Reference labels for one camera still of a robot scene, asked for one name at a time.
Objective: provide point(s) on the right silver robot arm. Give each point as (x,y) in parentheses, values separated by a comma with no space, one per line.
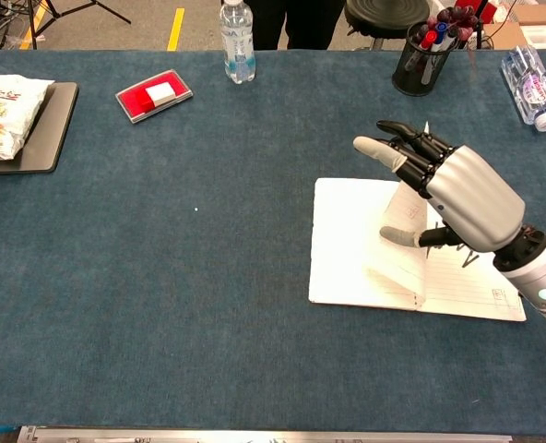
(540,272)

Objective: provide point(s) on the black round stool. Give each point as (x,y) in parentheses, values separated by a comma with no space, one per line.
(388,14)

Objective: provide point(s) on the small red white box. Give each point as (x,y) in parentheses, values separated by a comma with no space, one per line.
(160,93)

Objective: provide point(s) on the grey tray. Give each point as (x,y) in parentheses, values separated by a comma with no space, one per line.
(47,138)

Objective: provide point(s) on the red capped marker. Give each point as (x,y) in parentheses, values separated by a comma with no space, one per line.
(430,39)

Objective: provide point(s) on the red ink pad tray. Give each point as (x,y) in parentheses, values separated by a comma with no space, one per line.
(127,104)

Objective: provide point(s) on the blue capped marker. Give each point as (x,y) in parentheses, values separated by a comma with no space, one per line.
(440,30)

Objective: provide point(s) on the black mesh pen holder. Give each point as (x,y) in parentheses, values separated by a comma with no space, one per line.
(416,80)

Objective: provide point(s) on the clear water bottle blue label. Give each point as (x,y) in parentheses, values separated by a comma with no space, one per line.
(237,46)

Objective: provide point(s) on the person in black trousers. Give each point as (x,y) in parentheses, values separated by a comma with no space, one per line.
(300,23)

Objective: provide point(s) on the clear water bottle pink label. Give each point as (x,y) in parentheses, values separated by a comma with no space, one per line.
(531,92)

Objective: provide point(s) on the kraft cover spiral notebook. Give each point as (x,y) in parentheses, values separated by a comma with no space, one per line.
(347,240)

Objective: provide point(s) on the dark red artificial grapes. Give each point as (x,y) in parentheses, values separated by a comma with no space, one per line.
(459,16)

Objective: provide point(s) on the blue felt table cloth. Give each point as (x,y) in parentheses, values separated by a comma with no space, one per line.
(162,300)

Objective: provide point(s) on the white snack bag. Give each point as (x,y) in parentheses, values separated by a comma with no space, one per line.
(5,115)

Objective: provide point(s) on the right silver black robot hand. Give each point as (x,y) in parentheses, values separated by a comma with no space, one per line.
(476,198)

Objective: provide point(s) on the cardboard box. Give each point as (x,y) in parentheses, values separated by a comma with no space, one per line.
(545,18)

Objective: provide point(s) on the black tripod stand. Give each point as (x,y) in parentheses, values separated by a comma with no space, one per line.
(47,14)

